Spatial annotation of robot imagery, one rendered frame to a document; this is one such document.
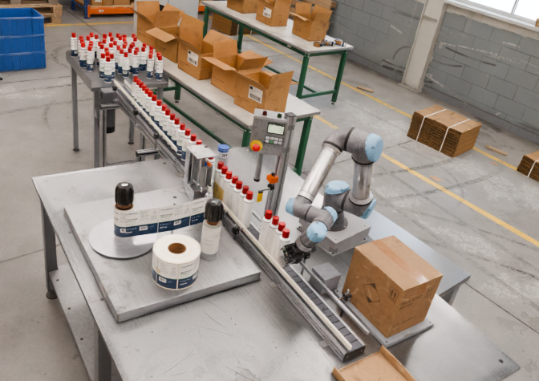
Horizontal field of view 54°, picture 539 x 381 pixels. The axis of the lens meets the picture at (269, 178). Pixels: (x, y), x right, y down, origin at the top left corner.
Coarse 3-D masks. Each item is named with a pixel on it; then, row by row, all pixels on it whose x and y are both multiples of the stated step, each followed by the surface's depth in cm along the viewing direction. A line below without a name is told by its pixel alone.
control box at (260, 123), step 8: (256, 112) 249; (272, 112) 252; (280, 112) 253; (256, 120) 246; (264, 120) 246; (272, 120) 246; (280, 120) 246; (256, 128) 248; (264, 128) 248; (256, 136) 250; (264, 136) 250; (280, 136) 250; (264, 144) 252; (272, 144) 252; (264, 152) 254; (272, 152) 254; (280, 152) 254
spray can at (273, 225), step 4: (276, 216) 247; (272, 220) 246; (276, 220) 245; (272, 224) 247; (276, 224) 246; (272, 228) 246; (276, 228) 246; (268, 232) 249; (272, 232) 247; (268, 236) 250; (272, 236) 248; (268, 240) 250; (272, 240) 249; (268, 244) 251; (272, 244) 250; (268, 248) 252; (268, 252) 253
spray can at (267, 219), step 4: (268, 212) 248; (272, 212) 249; (268, 216) 248; (264, 220) 250; (268, 220) 249; (264, 224) 250; (268, 224) 250; (264, 228) 251; (268, 228) 251; (260, 232) 254; (264, 232) 252; (260, 236) 255; (264, 236) 253; (260, 240) 255; (264, 240) 254; (264, 244) 255
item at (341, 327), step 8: (256, 232) 268; (256, 248) 257; (264, 256) 252; (272, 264) 248; (288, 272) 245; (296, 280) 241; (304, 288) 237; (312, 296) 233; (320, 304) 230; (312, 312) 225; (328, 312) 226; (320, 320) 221; (336, 320) 223; (328, 328) 218; (344, 328) 219; (336, 336) 215; (344, 336) 215; (352, 336) 216; (352, 344) 212; (360, 344) 213
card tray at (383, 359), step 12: (384, 348) 215; (360, 360) 212; (372, 360) 213; (384, 360) 214; (396, 360) 210; (336, 372) 202; (348, 372) 205; (360, 372) 206; (372, 372) 207; (384, 372) 208; (396, 372) 209; (408, 372) 206
